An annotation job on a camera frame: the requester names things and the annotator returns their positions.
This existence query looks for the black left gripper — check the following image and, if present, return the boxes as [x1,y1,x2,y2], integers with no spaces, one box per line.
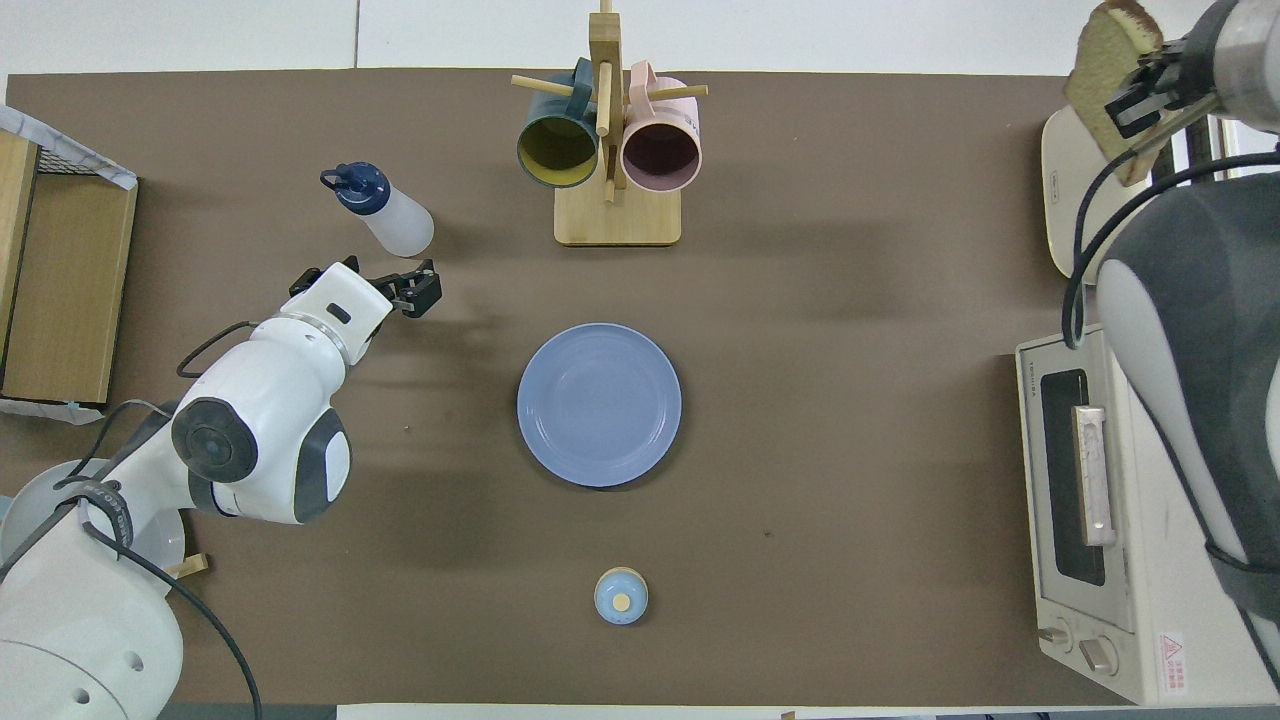
[289,260,444,319]

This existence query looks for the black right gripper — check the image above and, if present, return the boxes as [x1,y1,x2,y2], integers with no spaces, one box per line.
[1105,28,1223,139]

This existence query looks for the bread slice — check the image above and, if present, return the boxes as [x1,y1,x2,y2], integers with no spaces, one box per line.
[1063,0,1166,188]

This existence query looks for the squeeze bottle with blue cap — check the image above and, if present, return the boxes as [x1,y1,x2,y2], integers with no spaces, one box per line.
[320,162,436,258]

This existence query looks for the blue round plate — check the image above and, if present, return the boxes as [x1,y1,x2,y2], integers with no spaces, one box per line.
[517,322,683,489]

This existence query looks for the white plate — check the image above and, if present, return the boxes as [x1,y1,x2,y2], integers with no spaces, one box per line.
[0,458,187,601]

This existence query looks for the cream two-slot toaster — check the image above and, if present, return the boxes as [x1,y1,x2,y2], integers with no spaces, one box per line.
[1041,105,1231,281]

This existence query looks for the dark teal mug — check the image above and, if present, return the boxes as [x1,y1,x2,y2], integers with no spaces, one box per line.
[516,57,601,189]

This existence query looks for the wooden mug tree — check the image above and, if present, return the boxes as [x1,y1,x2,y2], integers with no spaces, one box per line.
[511,0,709,247]

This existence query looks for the wooden shelf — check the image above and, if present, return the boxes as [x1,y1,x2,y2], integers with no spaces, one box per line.
[0,130,139,406]

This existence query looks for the pink mug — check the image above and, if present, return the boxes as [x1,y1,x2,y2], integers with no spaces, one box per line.
[620,60,704,194]

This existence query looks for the white crumpled paper sheet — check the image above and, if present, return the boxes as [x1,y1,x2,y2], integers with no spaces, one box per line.
[0,398,106,426]

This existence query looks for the brown table mat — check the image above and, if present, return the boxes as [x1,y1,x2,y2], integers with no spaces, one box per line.
[0,68,1233,706]

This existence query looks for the cream toaster oven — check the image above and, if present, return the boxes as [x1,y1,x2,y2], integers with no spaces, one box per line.
[1015,322,1280,706]

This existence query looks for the black wire basket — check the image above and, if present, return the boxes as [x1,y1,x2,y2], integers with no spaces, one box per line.
[35,140,106,179]

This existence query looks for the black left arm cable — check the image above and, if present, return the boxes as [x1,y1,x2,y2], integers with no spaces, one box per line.
[0,320,263,720]

